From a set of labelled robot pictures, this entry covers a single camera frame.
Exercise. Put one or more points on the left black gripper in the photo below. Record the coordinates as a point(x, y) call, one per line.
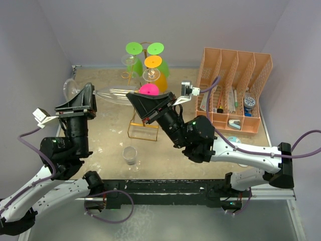
point(83, 105)

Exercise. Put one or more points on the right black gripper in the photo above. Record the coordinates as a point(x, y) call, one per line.
point(147, 107)

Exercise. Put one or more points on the pink plastic goblet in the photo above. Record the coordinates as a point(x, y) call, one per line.
point(149, 89)

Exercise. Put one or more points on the clear glass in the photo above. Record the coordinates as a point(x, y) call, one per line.
point(130, 156)
point(132, 65)
point(151, 75)
point(113, 94)

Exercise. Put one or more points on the yellow plastic goblet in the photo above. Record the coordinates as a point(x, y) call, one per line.
point(161, 83)

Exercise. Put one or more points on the large green wine glass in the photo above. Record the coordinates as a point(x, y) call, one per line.
point(154, 60)

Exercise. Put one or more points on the small green wine glass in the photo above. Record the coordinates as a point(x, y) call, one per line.
point(135, 48)

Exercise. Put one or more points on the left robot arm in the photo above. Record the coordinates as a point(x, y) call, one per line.
point(62, 158)

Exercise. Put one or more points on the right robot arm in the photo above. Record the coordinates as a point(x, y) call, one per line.
point(201, 142)

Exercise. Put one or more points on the orange plastic desk organizer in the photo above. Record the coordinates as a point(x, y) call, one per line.
point(241, 74)

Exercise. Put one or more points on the white blue tape dispenser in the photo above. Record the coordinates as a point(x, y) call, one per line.
point(234, 124)

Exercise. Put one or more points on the round blue tin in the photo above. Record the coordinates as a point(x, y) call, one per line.
point(249, 102)

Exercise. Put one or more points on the gold wire glass rack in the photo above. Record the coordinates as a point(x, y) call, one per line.
point(136, 128)

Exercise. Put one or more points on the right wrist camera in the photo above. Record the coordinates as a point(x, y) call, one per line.
point(187, 91)

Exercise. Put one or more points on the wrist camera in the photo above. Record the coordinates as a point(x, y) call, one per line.
point(43, 119)
point(187, 91)

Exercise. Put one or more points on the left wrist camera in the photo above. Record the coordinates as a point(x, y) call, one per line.
point(43, 119)

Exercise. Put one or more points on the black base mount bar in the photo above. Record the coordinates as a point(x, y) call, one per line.
point(213, 193)

